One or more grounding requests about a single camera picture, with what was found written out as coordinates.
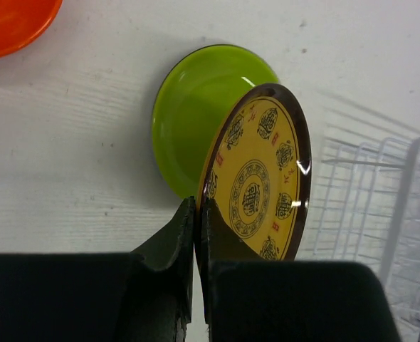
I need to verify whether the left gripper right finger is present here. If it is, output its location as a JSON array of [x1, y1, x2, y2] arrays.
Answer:
[[199, 199, 400, 341]]

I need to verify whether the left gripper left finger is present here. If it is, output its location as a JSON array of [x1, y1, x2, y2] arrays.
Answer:
[[0, 198, 196, 341]]

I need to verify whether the yellow patterned plate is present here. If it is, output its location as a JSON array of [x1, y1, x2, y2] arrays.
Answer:
[[196, 83, 312, 260]]

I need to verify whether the green plate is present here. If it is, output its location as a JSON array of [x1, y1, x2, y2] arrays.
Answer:
[[152, 44, 279, 198]]

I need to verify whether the orange plastic bowl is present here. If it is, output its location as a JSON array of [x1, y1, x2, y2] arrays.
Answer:
[[0, 0, 63, 57]]

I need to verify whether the clear plastic dish rack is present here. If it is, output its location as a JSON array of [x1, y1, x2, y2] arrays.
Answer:
[[308, 90, 420, 342]]

